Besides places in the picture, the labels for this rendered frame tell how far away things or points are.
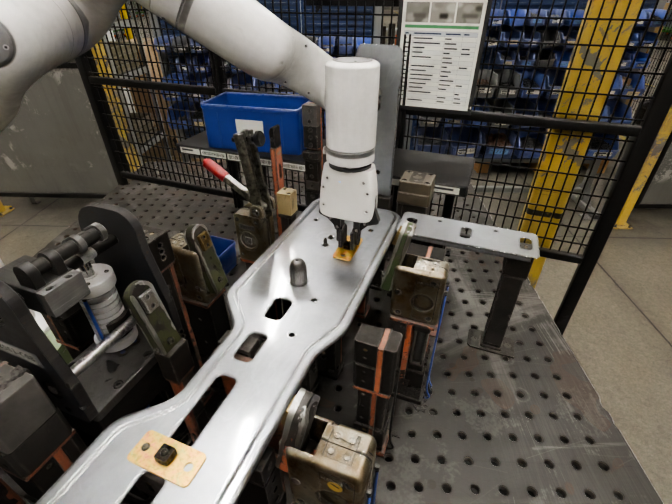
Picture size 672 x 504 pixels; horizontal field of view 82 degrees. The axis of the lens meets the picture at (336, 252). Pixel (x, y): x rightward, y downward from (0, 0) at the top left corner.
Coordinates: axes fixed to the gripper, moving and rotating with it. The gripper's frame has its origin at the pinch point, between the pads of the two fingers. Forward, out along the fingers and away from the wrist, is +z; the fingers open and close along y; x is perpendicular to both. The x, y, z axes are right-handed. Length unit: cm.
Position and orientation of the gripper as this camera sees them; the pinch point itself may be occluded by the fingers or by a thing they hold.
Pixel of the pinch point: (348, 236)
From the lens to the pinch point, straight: 75.9
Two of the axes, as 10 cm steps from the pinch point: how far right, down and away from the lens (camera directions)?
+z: 0.0, 8.3, 5.6
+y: 9.3, 2.0, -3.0
